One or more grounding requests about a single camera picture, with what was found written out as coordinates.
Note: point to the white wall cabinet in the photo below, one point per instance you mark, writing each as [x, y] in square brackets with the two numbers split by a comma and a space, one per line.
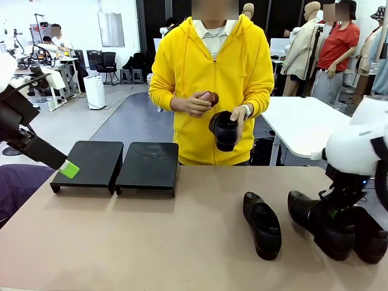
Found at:
[111, 30]

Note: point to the black office chair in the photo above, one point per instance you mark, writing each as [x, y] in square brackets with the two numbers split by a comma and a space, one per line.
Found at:
[107, 59]

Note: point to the black bag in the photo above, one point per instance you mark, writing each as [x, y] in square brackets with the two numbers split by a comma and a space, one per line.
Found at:
[262, 151]

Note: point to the person with black hair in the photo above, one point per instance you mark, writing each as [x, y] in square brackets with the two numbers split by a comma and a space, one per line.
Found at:
[172, 22]

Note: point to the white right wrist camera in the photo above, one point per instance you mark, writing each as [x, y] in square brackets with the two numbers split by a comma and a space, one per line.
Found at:
[316, 155]

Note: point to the white table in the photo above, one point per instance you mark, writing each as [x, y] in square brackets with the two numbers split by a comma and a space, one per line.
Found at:
[297, 121]

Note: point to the black backpack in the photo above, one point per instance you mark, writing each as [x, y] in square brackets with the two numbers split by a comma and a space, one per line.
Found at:
[138, 60]

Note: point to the white workshop desk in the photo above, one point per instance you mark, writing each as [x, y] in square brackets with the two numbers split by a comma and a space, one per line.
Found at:
[67, 78]

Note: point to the black leather ankle boot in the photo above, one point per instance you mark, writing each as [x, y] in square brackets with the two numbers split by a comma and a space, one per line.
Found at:
[373, 245]
[330, 239]

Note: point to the white humanoid robot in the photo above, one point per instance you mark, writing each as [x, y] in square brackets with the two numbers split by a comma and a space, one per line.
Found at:
[163, 31]

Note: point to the person with dark hair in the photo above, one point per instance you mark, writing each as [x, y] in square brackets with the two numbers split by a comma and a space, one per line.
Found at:
[47, 38]

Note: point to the person's right hand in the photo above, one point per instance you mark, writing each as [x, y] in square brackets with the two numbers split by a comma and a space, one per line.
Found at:
[188, 104]

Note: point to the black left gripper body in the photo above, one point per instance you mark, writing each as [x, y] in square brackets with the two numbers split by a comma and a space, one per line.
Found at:
[15, 115]

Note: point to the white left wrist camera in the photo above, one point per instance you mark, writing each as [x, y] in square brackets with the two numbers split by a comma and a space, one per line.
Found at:
[54, 82]

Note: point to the grey plastic stool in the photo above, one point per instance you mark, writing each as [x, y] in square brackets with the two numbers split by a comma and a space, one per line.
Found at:
[125, 72]
[137, 72]

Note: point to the person in yellow hoodie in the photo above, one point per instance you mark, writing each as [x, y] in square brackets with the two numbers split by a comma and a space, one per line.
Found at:
[197, 60]

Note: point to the person's left forearm yellow sleeve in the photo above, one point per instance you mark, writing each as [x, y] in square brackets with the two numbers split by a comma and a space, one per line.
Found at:
[260, 103]

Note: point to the person in white shirt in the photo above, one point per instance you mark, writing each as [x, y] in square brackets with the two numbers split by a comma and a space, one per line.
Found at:
[62, 42]

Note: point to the black metal shoe stand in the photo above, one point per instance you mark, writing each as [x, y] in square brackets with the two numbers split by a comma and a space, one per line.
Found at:
[148, 166]
[91, 163]

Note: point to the white robot station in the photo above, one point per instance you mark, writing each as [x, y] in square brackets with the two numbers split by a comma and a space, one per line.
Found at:
[10, 42]

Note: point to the white wristwatch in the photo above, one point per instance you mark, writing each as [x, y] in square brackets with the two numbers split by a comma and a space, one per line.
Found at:
[248, 112]

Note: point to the clear plastic storage box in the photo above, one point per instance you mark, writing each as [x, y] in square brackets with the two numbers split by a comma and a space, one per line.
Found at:
[41, 104]

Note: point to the mannequin in beige coat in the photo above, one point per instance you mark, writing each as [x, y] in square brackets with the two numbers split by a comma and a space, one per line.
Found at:
[300, 51]

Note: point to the person's left hand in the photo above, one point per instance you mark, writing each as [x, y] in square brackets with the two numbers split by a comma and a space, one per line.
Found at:
[241, 116]

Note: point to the white air purifier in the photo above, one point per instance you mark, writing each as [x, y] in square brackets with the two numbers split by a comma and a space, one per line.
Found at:
[94, 94]

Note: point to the black leather loafer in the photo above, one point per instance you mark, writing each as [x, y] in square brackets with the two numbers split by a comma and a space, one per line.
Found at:
[266, 239]
[224, 136]

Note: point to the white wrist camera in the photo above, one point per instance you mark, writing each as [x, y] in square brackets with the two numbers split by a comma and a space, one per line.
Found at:
[54, 82]
[316, 155]

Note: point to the purple cloth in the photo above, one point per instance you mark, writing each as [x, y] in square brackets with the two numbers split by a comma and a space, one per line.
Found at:
[18, 188]

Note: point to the clear box with blue items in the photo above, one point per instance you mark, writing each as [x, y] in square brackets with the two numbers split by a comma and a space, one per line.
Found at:
[149, 79]

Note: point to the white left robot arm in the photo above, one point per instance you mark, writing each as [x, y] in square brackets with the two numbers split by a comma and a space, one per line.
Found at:
[6, 72]

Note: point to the mannequin with bucket hat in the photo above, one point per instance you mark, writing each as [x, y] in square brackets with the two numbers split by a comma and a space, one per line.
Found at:
[371, 54]

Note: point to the person's right forearm yellow sleeve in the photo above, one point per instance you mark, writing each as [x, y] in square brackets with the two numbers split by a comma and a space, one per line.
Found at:
[160, 100]

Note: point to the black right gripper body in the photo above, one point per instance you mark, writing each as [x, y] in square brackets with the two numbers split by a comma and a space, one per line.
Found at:
[345, 188]

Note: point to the white partition board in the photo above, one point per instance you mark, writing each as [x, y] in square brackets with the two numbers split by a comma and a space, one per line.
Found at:
[277, 45]

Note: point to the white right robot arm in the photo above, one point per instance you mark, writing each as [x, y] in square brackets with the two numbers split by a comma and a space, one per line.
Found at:
[348, 151]

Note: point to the black computer monitor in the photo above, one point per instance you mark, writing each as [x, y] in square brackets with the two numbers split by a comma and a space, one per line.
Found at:
[92, 59]

